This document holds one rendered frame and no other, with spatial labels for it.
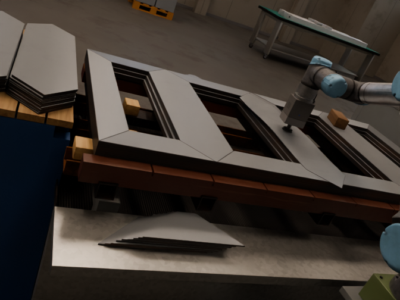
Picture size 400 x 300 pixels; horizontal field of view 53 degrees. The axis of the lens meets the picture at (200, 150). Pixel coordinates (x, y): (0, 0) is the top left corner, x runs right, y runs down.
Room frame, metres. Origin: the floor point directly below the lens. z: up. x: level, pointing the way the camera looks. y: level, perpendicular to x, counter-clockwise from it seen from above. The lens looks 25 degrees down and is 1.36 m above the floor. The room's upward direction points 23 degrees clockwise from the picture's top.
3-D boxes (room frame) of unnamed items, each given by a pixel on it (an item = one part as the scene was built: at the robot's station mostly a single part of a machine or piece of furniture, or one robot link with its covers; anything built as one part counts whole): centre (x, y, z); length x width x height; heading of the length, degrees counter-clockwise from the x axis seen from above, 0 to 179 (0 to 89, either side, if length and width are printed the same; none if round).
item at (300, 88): (1.53, -0.29, 1.05); 0.08 x 0.08 x 0.05
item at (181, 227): (0.88, -0.01, 0.70); 0.39 x 0.12 x 0.04; 117
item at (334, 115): (1.96, -0.57, 0.89); 0.12 x 0.06 x 0.05; 9
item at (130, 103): (1.32, 0.29, 0.79); 0.06 x 0.05 x 0.04; 27
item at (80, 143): (0.93, 0.29, 0.79); 0.06 x 0.05 x 0.04; 27
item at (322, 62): (1.52, -0.29, 1.12); 0.09 x 0.08 x 0.11; 24
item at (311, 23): (8.86, -1.37, 0.48); 2.67 x 1.03 x 0.97; 119
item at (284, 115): (1.54, -0.29, 0.97); 0.10 x 0.09 x 0.16; 18
